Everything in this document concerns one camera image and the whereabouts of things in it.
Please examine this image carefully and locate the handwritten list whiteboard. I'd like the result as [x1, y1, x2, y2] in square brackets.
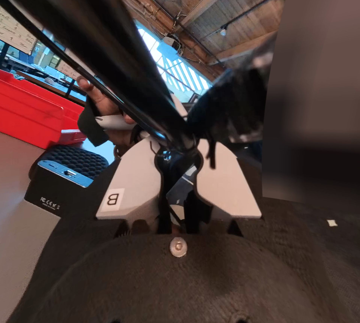
[0, 5, 38, 55]

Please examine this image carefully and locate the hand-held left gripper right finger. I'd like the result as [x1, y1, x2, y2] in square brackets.
[195, 140, 262, 219]

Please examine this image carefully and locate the person's right hand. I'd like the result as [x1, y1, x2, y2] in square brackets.
[77, 75, 138, 158]

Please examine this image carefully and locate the person's dark printed shirt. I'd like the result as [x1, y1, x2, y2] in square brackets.
[262, 197, 360, 323]

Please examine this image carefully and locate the black honeycomb pad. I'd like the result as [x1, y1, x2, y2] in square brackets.
[38, 144, 110, 181]

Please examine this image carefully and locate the white ceiling projector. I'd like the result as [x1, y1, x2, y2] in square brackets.
[157, 36, 183, 56]

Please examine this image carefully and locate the handwritten breaks whiteboard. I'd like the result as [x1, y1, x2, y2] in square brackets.
[56, 48, 85, 79]

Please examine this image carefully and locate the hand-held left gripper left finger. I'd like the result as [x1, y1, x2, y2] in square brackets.
[96, 138, 165, 220]

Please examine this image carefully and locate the black ethernet adapter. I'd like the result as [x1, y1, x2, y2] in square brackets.
[24, 160, 95, 218]

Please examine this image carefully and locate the black ethernet cable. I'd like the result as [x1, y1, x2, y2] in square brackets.
[0, 0, 217, 170]

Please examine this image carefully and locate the red plastic bin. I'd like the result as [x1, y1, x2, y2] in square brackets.
[0, 70, 88, 150]

